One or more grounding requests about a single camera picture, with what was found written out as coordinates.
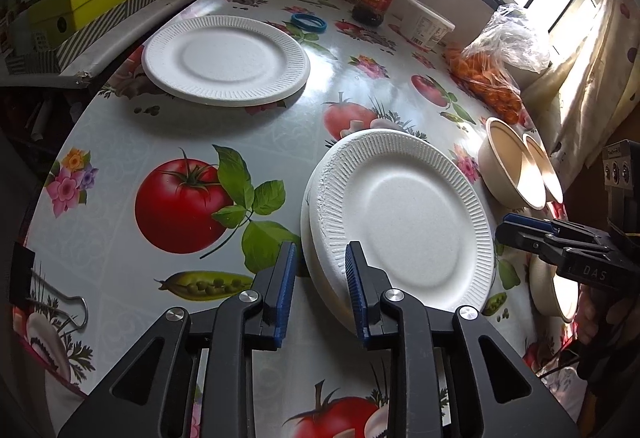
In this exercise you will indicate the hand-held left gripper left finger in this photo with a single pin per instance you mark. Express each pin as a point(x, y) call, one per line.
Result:
point(285, 288)

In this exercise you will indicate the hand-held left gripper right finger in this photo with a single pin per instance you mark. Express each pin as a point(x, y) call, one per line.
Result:
point(355, 288)

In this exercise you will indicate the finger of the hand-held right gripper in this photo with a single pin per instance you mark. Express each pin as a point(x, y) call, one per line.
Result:
point(522, 240)
point(530, 220)

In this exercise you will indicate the white foam plate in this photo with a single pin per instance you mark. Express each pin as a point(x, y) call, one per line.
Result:
point(225, 58)

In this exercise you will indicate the person's right hand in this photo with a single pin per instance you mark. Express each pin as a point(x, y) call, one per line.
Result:
point(590, 323)

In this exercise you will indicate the fruit print tablecloth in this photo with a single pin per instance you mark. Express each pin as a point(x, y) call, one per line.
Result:
point(250, 143)

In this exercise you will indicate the cream patterned curtain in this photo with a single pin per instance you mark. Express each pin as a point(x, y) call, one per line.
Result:
point(595, 83)

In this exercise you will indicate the plastic bag of oranges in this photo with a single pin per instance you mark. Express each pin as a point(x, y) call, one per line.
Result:
point(480, 68)

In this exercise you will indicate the white plastic tub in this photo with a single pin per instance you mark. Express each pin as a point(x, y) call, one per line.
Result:
point(427, 26)

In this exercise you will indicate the black binder clip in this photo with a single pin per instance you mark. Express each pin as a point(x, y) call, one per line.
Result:
point(22, 273)

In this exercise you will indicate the stack of yellow-green boxes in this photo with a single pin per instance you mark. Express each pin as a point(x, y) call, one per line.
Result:
point(100, 31)

